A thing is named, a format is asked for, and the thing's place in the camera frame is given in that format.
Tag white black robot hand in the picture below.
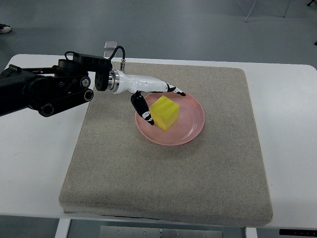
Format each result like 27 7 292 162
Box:
107 70 186 125

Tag yellow foam block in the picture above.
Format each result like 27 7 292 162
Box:
150 96 180 131

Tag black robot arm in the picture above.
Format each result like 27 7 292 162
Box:
0 46 123 117

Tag pink plate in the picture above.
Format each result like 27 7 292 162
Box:
135 92 205 146

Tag clear plastic floor box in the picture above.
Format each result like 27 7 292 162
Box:
104 41 117 50

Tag black white shoe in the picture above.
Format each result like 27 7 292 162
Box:
0 24 12 34

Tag beige fabric cushion mat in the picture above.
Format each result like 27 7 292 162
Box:
59 62 273 227

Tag black label strip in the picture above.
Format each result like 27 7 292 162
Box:
279 229 317 237

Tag metal table frame crossbar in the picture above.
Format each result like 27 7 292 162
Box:
99 226 223 238

